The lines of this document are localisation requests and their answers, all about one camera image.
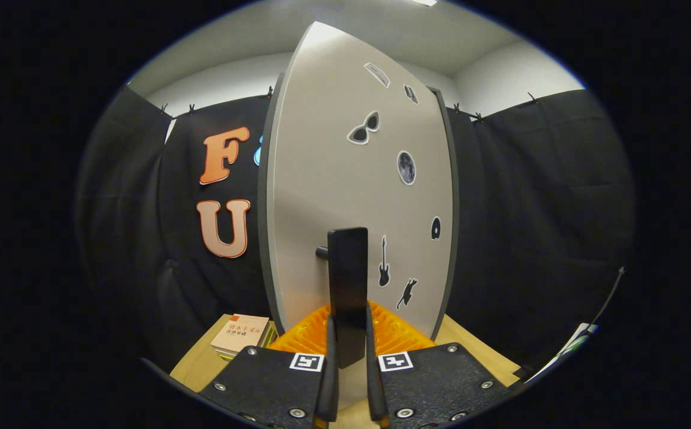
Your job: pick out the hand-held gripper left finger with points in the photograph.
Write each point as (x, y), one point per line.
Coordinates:
(327, 387)

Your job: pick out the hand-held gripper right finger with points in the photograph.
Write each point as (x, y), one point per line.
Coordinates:
(375, 387)

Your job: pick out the yellow edged white book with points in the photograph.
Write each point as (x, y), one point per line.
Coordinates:
(271, 335)

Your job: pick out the black backdrop cloth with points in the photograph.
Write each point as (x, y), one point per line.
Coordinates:
(530, 208)

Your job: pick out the wide ceiling light panel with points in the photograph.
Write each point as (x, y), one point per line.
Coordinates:
(424, 2)

